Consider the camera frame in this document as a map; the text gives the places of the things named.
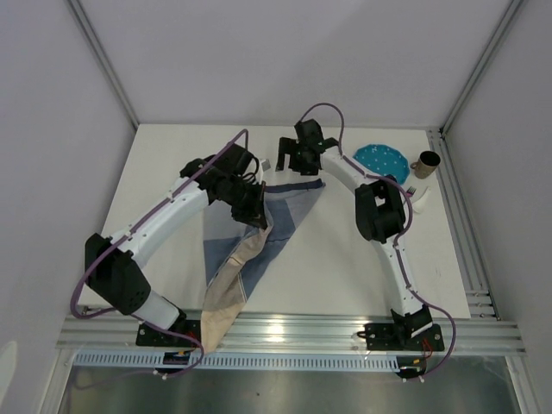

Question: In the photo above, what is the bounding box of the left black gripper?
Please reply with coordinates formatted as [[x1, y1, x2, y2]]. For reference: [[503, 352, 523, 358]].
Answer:
[[220, 178, 267, 230]]

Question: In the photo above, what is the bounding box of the blue beige checked cloth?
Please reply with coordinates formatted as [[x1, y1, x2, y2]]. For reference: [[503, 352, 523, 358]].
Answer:
[[200, 179, 325, 354]]

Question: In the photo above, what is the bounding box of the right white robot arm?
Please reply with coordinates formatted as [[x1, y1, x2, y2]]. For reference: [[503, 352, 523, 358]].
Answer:
[[276, 119, 433, 349]]

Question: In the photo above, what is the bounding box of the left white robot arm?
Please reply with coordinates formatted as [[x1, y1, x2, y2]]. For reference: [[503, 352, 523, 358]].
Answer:
[[85, 144, 268, 346]]

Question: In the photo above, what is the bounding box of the teal dotted plate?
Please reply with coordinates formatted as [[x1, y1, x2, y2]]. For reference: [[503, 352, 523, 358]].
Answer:
[[354, 144, 410, 185]]

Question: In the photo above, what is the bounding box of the brown mug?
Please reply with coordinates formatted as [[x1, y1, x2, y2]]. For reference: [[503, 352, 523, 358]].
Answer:
[[410, 151, 441, 179]]

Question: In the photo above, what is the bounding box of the white ceramic spoon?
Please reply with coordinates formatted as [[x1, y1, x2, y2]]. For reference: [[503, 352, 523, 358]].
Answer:
[[411, 186, 432, 214]]

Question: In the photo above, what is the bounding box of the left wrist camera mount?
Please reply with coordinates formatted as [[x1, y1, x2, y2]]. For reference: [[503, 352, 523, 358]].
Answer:
[[259, 159, 272, 172]]

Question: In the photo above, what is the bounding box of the white slotted cable duct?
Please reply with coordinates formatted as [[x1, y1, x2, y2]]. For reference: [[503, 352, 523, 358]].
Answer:
[[73, 350, 399, 373]]

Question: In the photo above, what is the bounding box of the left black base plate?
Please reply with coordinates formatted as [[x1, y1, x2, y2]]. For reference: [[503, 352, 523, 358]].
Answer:
[[135, 318, 201, 348]]

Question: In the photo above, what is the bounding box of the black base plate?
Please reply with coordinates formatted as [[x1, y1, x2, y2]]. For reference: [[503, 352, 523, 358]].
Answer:
[[355, 323, 445, 352], [135, 318, 201, 348]]

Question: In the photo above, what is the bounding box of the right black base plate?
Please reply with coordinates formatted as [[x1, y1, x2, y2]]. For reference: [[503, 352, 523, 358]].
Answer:
[[355, 323, 445, 352]]

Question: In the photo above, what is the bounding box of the aluminium mounting rail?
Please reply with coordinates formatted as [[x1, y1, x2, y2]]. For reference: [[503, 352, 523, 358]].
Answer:
[[56, 312, 526, 356]]

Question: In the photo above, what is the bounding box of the left aluminium frame post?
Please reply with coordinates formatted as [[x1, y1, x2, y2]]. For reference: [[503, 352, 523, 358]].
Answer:
[[64, 0, 140, 132]]

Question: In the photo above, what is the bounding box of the aluminium frame post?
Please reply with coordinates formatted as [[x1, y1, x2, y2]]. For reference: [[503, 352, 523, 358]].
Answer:
[[439, 0, 527, 136], [64, 0, 140, 132]]

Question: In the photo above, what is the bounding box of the right aluminium frame post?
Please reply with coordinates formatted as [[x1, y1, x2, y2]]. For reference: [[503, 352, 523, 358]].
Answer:
[[439, 0, 527, 136]]

